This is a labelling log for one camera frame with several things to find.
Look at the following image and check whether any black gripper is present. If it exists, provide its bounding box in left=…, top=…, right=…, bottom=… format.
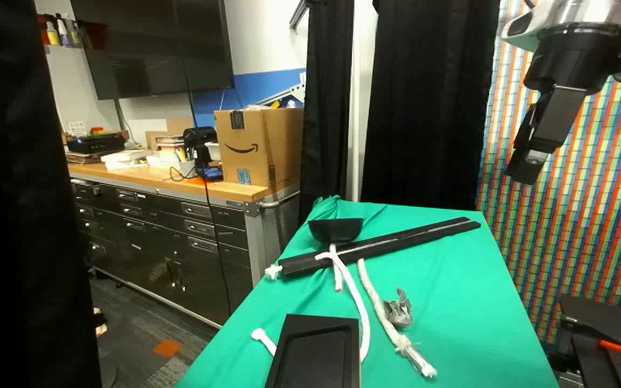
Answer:
left=505, top=22, right=621, bottom=186

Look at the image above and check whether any black bowl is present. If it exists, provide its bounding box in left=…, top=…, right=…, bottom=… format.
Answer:
left=305, top=216, right=366, bottom=246

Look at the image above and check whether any long black bar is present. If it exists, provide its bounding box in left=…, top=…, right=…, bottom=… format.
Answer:
left=277, top=216, right=482, bottom=281

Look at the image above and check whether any green table cloth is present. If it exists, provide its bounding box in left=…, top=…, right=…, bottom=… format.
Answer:
left=177, top=193, right=560, bottom=388

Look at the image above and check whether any black board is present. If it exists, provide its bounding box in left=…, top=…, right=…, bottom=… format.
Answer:
left=551, top=293, right=621, bottom=388

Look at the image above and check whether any grey metal clip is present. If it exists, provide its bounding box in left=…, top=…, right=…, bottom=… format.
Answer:
left=382, top=287, right=413, bottom=332

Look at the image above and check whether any narrow black curtain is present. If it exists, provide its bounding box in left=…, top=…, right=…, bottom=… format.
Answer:
left=297, top=0, right=355, bottom=217

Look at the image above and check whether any cardboard shipping box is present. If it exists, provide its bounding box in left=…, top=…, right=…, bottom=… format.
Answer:
left=214, top=105, right=305, bottom=193

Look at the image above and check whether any black device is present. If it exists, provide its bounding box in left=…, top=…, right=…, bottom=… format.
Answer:
left=180, top=124, right=218, bottom=171

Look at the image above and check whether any black workbench with wooden top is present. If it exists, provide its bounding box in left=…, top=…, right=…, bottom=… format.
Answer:
left=67, top=161, right=302, bottom=328

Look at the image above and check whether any white tray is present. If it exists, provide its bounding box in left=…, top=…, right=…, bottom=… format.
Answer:
left=98, top=147, right=155, bottom=174

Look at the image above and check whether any black case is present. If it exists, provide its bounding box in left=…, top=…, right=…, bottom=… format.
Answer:
left=65, top=132, right=128, bottom=156

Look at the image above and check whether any shelf with bottles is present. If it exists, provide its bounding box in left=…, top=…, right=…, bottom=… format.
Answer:
left=35, top=10, right=89, bottom=52

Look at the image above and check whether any wide black curtain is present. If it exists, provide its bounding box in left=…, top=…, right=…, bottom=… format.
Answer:
left=0, top=0, right=103, bottom=388

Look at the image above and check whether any white rope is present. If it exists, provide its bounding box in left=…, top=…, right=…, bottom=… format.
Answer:
left=250, top=243, right=440, bottom=381

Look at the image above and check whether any black wall television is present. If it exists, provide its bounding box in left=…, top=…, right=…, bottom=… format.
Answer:
left=69, top=0, right=237, bottom=101

